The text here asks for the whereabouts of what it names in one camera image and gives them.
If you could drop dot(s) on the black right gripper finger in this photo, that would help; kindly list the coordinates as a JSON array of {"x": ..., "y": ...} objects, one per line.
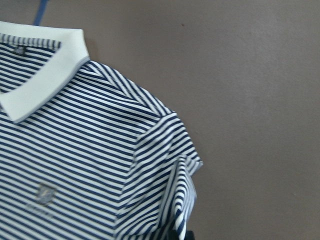
[{"x": 189, "y": 236}]

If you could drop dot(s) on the navy white striped polo shirt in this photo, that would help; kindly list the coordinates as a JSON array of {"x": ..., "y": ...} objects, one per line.
[{"x": 85, "y": 153}]

